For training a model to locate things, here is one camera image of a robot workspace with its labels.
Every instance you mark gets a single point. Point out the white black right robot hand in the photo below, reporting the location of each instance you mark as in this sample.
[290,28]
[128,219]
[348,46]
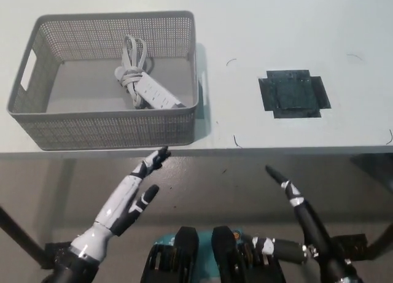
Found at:
[310,221]

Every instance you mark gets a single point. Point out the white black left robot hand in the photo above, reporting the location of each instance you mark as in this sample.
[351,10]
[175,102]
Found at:
[119,203]

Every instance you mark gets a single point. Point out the black table foot plate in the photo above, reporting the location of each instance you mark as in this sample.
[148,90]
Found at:
[353,246]
[58,252]

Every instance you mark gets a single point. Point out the black table leg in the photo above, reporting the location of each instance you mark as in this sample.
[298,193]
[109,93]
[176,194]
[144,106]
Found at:
[382,237]
[21,234]

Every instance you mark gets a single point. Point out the grey perforated plastic basket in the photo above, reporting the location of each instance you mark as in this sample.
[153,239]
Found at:
[122,129]

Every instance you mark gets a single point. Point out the black teal robot torso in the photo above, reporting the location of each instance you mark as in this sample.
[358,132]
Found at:
[187,255]

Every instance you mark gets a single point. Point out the black tape patch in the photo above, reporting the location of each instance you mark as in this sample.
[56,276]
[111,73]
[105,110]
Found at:
[294,94]

